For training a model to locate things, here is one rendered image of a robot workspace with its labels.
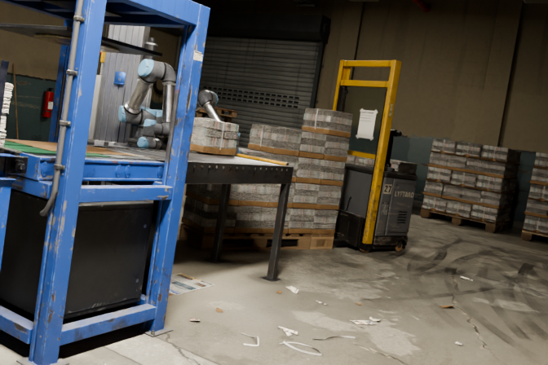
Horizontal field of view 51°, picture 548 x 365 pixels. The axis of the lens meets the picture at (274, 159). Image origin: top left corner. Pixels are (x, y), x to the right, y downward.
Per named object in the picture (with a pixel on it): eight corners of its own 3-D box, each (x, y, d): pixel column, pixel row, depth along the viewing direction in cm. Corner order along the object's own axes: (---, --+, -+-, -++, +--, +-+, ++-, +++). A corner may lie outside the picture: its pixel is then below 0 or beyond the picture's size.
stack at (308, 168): (177, 239, 478) (192, 141, 474) (284, 239, 551) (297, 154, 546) (201, 251, 448) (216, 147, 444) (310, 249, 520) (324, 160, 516)
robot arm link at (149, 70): (138, 129, 400) (168, 70, 369) (117, 125, 391) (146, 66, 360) (134, 116, 407) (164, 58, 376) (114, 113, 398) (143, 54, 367)
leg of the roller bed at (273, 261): (269, 277, 401) (284, 182, 398) (276, 279, 398) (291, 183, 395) (265, 278, 396) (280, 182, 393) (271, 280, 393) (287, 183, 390)
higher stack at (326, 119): (283, 239, 550) (303, 107, 544) (306, 239, 569) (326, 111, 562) (309, 249, 520) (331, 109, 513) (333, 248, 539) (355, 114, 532)
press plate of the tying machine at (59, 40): (86, 52, 301) (86, 47, 301) (161, 59, 272) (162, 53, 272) (-14, 28, 254) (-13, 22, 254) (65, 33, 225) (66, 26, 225)
